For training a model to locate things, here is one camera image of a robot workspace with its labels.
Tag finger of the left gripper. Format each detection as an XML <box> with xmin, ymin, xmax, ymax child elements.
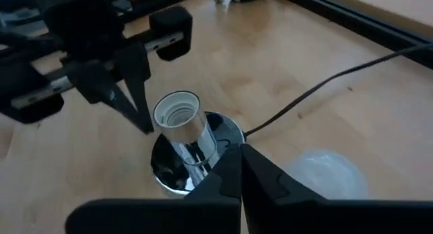
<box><xmin>66</xmin><ymin>62</ymin><xmax>152</xmax><ymax>134</ymax></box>
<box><xmin>114</xmin><ymin>43</ymin><xmax>156</xmax><ymax>135</ymax></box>

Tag chrome lamp socket base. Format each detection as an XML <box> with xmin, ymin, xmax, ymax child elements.
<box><xmin>150</xmin><ymin>89</ymin><xmax>246</xmax><ymax>198</ymax></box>

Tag white lightbulb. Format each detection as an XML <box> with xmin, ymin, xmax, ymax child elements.
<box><xmin>286</xmin><ymin>148</ymin><xmax>370</xmax><ymax>201</ymax></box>

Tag beige wooden desk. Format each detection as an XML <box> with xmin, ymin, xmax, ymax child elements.
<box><xmin>313</xmin><ymin>0</ymin><xmax>433</xmax><ymax>39</ymax></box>

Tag black aluminium table frame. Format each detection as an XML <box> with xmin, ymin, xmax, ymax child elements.
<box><xmin>124</xmin><ymin>0</ymin><xmax>433</xmax><ymax>71</ymax></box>

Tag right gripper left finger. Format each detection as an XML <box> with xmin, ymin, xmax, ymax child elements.
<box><xmin>64</xmin><ymin>143</ymin><xmax>243</xmax><ymax>234</ymax></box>

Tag black lamp power cable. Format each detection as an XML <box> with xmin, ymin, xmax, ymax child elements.
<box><xmin>243</xmin><ymin>42</ymin><xmax>433</xmax><ymax>138</ymax></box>

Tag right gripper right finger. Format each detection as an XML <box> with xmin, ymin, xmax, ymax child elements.
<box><xmin>240</xmin><ymin>143</ymin><xmax>433</xmax><ymax>234</ymax></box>

